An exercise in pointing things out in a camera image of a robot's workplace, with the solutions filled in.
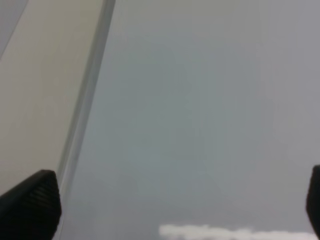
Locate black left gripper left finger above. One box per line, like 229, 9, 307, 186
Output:
0, 169, 62, 240

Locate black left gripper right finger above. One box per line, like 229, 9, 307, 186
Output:
306, 165, 320, 238

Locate white whiteboard with aluminium frame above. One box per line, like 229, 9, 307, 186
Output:
59, 0, 320, 240

